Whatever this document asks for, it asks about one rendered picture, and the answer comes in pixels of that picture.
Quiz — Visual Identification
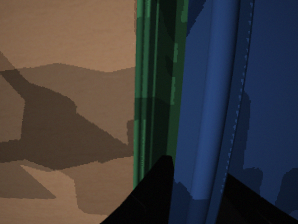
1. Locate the green plastic tray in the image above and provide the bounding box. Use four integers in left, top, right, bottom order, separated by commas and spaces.
133, 0, 189, 189

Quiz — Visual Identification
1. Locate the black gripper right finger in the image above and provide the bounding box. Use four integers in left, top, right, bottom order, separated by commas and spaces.
216, 173, 298, 224

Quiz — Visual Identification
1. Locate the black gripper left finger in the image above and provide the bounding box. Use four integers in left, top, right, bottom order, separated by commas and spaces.
100, 156, 174, 224

